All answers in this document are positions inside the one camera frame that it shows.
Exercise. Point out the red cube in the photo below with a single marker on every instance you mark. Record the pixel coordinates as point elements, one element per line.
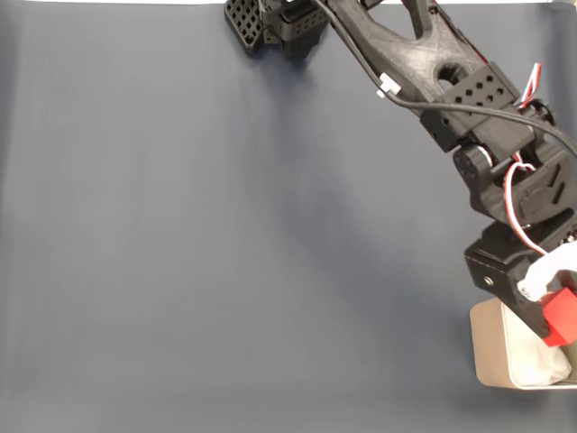
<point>561,320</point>

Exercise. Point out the beige rounded box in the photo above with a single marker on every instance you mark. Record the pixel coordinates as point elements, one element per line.
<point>487,352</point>

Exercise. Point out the white crumpled cloth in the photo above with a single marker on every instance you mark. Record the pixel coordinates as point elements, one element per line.
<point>527,356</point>

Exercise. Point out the dark grey table mat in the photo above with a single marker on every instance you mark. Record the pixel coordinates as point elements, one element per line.
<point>180,225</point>

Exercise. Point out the camera board with white mount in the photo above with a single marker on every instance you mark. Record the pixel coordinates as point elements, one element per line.
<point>545,270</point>

